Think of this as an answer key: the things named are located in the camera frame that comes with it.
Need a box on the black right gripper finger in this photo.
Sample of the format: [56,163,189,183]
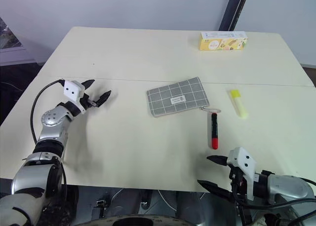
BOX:
[197,179,237,201]
[206,155,229,166]

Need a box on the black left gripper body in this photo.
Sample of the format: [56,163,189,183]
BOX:
[78,92,97,111]

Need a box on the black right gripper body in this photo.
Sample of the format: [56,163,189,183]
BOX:
[229,163,247,196]

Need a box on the grey checkered pencil pouch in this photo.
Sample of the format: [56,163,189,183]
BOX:
[146,77,210,118]

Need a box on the red and black marker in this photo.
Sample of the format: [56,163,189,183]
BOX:
[211,112,220,150]

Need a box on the yellow highlighter pen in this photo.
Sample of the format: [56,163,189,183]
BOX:
[230,89,249,119]

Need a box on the yellow printed cardboard box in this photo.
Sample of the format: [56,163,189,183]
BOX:
[199,31,248,52]

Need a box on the black vertical pole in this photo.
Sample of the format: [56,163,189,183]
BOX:
[218,0,250,32]

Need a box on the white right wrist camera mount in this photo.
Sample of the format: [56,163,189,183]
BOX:
[227,147,257,201]

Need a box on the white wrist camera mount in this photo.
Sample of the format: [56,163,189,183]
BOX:
[63,80,87,113]
[227,147,257,201]

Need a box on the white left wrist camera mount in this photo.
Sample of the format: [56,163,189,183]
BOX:
[63,80,87,113]

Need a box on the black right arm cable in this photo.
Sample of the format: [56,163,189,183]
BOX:
[233,178,316,226]

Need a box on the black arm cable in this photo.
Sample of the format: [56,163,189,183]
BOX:
[233,178,316,226]
[30,80,65,145]

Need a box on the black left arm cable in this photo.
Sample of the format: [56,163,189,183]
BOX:
[30,80,65,145]

